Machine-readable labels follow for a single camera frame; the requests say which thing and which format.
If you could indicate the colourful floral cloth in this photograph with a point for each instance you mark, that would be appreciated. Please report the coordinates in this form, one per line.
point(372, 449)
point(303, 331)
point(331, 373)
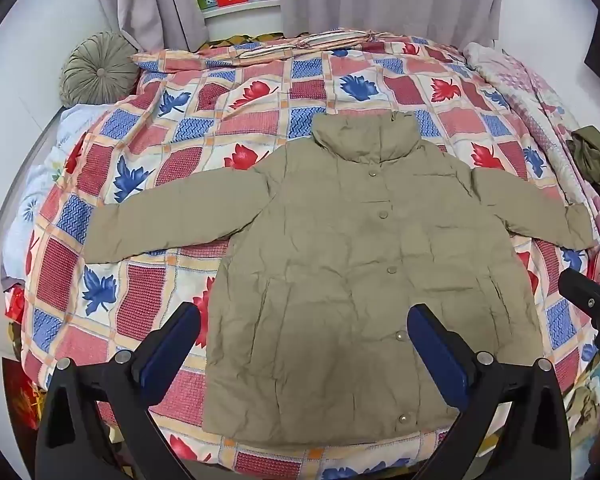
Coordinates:
point(597, 410)

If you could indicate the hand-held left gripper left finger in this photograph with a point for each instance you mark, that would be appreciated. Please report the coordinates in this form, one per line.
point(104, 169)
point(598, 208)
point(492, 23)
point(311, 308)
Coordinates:
point(180, 330)

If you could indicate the red leaf-print cloth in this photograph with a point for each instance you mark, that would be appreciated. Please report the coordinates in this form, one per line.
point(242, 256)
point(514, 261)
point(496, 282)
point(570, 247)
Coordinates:
point(22, 395)

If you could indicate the white shelf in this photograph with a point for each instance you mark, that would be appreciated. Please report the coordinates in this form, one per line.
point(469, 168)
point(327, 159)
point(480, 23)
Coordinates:
point(240, 10)

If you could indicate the striped folded bedsheet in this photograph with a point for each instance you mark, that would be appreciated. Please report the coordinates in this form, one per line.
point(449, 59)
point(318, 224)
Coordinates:
point(300, 44)

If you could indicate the leaf-print patchwork blanket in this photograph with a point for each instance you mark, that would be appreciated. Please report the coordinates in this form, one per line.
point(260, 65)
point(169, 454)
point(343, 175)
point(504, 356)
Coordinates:
point(145, 280)

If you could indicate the olive green cloth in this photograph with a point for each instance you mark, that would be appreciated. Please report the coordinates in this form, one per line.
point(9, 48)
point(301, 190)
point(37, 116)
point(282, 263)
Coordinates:
point(597, 152)

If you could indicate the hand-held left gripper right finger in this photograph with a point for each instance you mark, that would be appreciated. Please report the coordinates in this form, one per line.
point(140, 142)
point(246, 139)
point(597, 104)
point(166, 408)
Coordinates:
point(432, 345)

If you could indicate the round green pleated cushion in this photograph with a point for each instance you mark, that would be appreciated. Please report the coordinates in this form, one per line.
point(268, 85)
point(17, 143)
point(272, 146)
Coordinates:
point(97, 70)

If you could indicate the light blue floral sheet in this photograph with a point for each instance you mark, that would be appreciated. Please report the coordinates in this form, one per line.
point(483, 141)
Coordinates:
point(35, 195)

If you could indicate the pink floral quilt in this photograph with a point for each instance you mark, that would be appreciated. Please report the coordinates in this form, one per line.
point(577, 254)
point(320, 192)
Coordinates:
point(530, 95)

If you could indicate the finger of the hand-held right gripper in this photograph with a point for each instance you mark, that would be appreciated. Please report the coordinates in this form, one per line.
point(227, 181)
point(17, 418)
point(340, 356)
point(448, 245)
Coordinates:
point(582, 292)

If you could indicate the khaki padded jacket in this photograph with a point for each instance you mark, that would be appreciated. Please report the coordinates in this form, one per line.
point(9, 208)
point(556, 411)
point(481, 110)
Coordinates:
point(330, 260)

